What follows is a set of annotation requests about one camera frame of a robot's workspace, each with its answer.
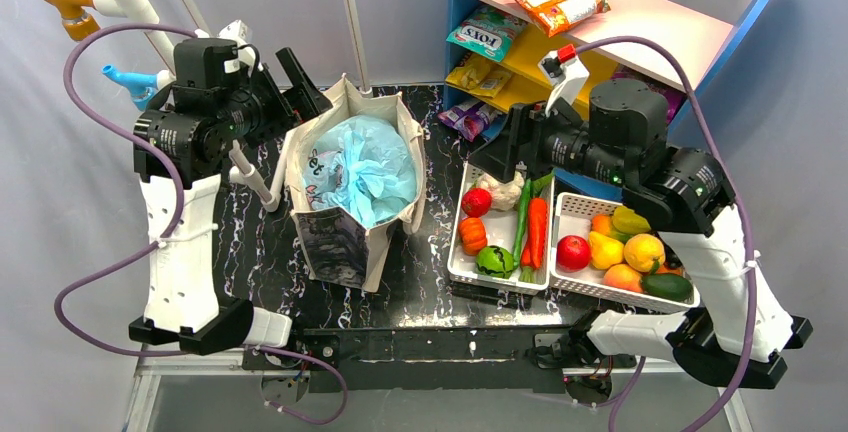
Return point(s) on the white pipe rack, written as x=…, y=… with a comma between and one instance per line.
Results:
x=243, y=171

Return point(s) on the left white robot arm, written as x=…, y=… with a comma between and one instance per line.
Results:
x=222, y=95

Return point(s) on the yellow orange fruit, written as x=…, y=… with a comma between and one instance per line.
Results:
x=644, y=252

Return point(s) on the orange carrot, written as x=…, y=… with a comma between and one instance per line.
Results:
x=537, y=221

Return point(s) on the yellow pear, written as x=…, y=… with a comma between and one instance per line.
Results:
x=605, y=251

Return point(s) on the light blue plastic bag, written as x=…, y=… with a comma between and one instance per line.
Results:
x=364, y=166

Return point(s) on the white vegetable basket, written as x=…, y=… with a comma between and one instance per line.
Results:
x=500, y=228

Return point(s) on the blue pipe hook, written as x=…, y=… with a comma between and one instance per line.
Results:
x=140, y=87

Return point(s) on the orange peach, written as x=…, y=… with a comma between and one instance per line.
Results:
x=624, y=277

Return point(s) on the purple bag lower shelf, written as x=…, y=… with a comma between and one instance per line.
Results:
x=675, y=98

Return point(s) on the small purple snack packet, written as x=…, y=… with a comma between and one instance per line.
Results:
x=469, y=118

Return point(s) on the orange white snack bag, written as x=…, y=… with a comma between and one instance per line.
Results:
x=554, y=17

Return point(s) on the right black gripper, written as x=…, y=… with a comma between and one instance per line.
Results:
x=515, y=144

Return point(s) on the yellow starfruit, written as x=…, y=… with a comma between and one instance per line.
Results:
x=628, y=222

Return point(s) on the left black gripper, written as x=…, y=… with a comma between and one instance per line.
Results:
x=275, y=100

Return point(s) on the red apple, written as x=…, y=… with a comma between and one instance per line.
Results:
x=573, y=253

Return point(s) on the yellow snack packet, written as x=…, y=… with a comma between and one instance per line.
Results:
x=479, y=76

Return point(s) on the beige canvas tote bag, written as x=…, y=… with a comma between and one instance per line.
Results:
x=337, y=248

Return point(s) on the white fruit basket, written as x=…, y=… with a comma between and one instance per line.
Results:
x=579, y=215

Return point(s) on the dark green avocado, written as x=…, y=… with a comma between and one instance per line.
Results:
x=667, y=286

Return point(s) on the orange pipe hook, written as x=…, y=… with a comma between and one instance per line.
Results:
x=75, y=19

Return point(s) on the white cauliflower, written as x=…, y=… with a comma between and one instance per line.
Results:
x=505, y=196

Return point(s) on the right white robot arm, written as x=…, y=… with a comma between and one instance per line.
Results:
x=736, y=336

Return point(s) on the green Fox's candy bag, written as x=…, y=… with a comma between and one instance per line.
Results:
x=488, y=31

